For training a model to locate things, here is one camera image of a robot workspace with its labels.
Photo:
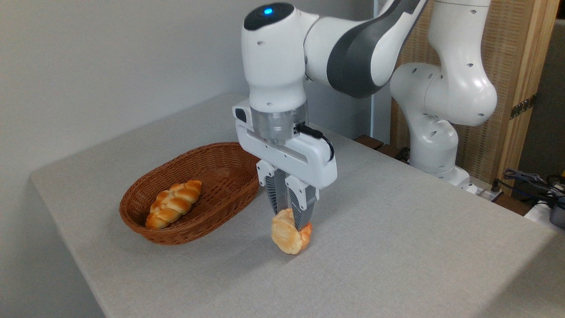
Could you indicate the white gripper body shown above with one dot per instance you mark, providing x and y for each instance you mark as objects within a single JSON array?
[{"x": 304, "y": 161}]

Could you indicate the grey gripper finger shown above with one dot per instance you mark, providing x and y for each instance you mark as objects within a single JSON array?
[
  {"x": 279, "y": 194},
  {"x": 304, "y": 205}
]

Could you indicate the round pale orange bread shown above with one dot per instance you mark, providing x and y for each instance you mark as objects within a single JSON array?
[{"x": 287, "y": 238}]

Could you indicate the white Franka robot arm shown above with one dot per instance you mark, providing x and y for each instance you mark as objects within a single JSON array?
[{"x": 273, "y": 57}]

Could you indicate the brown wicker oval basket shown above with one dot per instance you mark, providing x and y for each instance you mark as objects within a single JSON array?
[{"x": 212, "y": 194}]

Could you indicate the braided golden bread loaf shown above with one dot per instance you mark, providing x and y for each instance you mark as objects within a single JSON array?
[{"x": 174, "y": 203}]

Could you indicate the dark metal hinge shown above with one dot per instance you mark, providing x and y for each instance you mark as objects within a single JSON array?
[{"x": 523, "y": 107}]

